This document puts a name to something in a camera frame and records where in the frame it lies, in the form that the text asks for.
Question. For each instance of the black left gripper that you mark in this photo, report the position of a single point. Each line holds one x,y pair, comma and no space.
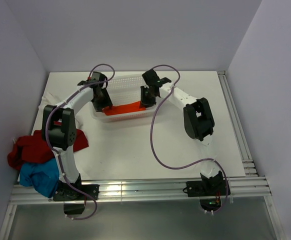
107,102

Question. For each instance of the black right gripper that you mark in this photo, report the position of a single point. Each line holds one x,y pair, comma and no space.
145,102

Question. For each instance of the orange t shirt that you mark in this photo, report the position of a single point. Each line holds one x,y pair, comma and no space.
123,109

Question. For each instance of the white plastic mesh basket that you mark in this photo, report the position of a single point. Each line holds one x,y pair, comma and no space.
124,89

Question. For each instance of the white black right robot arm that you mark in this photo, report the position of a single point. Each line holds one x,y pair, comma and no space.
198,122

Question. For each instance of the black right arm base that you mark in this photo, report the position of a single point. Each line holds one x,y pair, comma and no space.
210,193

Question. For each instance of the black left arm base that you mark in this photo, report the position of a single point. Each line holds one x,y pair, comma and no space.
74,202

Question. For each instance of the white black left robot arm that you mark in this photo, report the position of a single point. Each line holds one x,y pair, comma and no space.
60,132

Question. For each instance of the white t shirt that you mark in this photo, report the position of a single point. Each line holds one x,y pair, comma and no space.
50,99

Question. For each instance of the dark red t shirt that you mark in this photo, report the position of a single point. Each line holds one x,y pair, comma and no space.
33,149

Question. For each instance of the blue t shirt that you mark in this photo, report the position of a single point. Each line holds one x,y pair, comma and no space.
43,177

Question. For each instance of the aluminium right side rail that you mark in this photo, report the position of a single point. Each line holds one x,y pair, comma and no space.
248,163

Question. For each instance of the aluminium rail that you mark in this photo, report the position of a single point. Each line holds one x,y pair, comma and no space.
248,163
145,190

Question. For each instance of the aluminium front rail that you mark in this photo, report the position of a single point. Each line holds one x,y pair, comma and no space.
145,190

